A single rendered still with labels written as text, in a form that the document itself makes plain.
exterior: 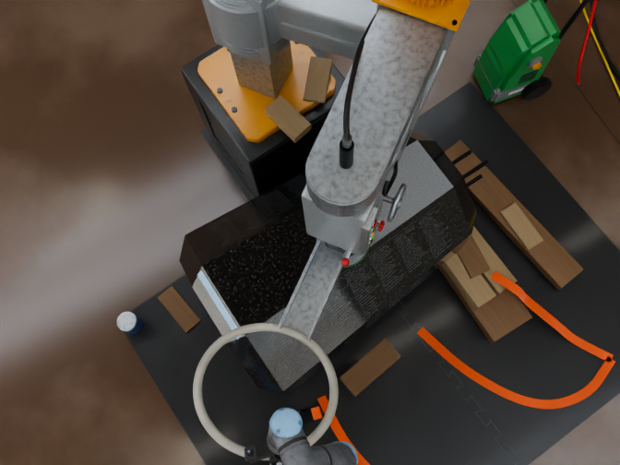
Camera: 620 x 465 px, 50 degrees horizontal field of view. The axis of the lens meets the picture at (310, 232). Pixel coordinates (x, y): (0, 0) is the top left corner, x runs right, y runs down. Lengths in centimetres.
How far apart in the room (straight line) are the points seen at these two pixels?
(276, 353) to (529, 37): 202
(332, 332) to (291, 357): 20
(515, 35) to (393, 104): 176
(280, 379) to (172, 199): 140
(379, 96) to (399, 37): 21
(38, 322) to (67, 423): 57
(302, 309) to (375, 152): 75
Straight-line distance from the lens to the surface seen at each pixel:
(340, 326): 286
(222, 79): 317
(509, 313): 357
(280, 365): 284
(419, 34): 214
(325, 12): 244
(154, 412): 363
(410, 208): 282
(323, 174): 192
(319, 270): 247
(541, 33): 364
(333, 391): 232
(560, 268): 371
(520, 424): 361
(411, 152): 291
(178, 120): 401
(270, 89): 302
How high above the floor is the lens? 350
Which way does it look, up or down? 73 degrees down
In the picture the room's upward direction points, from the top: 7 degrees counter-clockwise
